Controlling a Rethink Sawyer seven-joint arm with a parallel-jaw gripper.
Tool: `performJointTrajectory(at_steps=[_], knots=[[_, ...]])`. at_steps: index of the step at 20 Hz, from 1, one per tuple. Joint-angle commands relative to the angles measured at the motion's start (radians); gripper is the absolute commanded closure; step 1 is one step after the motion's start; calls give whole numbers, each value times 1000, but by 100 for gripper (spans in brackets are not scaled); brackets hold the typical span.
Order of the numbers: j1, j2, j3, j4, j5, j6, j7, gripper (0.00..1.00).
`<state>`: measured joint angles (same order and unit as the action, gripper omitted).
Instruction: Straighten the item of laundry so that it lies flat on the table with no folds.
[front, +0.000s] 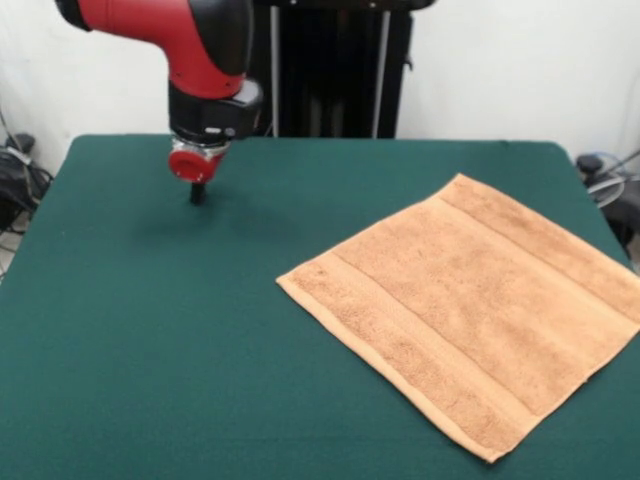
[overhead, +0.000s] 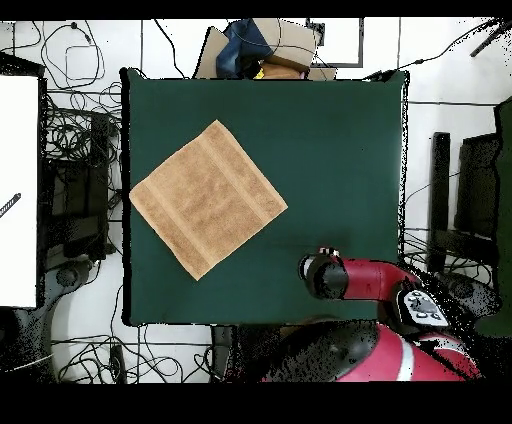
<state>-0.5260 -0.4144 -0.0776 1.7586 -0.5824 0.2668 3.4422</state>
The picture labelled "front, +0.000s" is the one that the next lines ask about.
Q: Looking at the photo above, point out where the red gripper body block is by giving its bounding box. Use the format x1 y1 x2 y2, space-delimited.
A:
167 147 227 185

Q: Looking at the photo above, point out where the tan terry towel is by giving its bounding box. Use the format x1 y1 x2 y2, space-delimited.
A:
275 172 640 465

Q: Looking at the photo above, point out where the dark green table cloth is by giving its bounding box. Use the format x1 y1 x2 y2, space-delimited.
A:
0 133 640 480

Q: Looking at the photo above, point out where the black equipment bundle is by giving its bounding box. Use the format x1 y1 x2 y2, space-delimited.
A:
0 148 55 234

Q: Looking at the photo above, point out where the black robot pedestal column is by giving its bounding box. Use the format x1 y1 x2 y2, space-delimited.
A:
247 0 435 140

